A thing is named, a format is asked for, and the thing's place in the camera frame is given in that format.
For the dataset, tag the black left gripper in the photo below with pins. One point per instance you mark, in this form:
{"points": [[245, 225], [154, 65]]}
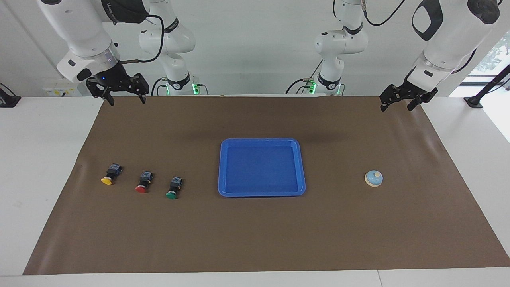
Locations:
{"points": [[412, 88]]}

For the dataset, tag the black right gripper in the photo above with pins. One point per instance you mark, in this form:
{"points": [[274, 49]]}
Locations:
{"points": [[113, 79]]}

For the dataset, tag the yellow push button switch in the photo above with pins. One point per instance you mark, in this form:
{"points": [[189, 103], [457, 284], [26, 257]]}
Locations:
{"points": [[109, 177]]}

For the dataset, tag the red push button switch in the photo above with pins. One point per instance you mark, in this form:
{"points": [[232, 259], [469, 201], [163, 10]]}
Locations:
{"points": [[142, 185]]}

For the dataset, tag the green push button switch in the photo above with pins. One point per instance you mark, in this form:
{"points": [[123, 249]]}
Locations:
{"points": [[173, 191]]}

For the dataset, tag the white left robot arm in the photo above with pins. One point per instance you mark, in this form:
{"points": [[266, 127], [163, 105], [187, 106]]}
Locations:
{"points": [[338, 44]]}

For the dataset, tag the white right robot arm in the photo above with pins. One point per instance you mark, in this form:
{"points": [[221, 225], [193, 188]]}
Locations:
{"points": [[79, 24]]}

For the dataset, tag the light blue desk bell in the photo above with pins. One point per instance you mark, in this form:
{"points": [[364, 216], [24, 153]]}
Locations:
{"points": [[373, 178]]}

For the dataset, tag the blue plastic tray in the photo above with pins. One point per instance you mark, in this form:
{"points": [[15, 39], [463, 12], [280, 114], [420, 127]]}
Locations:
{"points": [[261, 171]]}

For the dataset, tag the black angled stand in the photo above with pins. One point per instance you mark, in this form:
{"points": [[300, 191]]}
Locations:
{"points": [[474, 101]]}

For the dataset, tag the bright window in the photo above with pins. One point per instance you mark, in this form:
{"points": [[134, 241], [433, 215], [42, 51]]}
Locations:
{"points": [[498, 54]]}

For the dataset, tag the brown table mat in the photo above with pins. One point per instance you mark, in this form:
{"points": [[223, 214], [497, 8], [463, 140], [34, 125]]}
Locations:
{"points": [[259, 231]]}

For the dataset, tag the white wall outlet box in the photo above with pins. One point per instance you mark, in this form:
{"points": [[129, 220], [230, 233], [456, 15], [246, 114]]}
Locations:
{"points": [[59, 87]]}

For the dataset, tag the black table clamp mount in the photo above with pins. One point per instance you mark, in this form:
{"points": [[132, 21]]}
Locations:
{"points": [[8, 100]]}

